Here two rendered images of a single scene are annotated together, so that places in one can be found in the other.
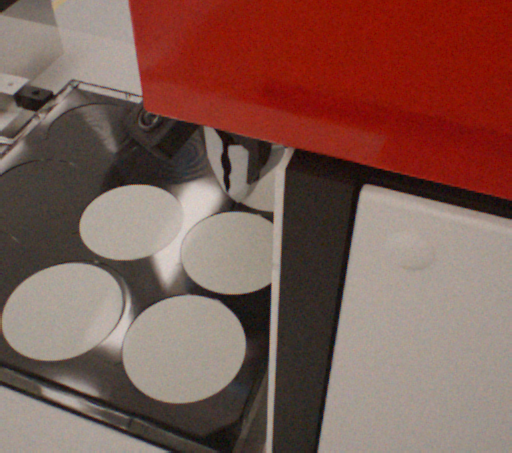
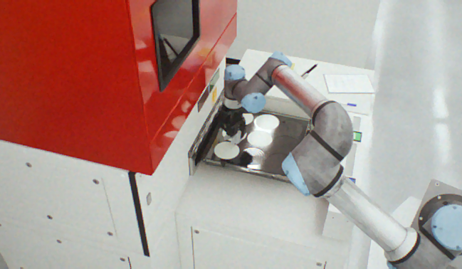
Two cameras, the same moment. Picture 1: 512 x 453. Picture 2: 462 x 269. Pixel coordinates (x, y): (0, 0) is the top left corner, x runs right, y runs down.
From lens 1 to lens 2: 1.95 m
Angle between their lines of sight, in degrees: 94
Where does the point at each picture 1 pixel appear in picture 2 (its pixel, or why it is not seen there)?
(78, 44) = (318, 241)
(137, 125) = not seen: hidden behind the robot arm
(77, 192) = (275, 144)
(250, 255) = not seen: hidden behind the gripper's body
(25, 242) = (282, 133)
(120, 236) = (260, 134)
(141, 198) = (259, 143)
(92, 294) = (262, 124)
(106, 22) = not seen: outside the picture
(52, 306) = (269, 122)
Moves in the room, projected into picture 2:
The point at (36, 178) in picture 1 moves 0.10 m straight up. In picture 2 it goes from (287, 147) to (290, 129)
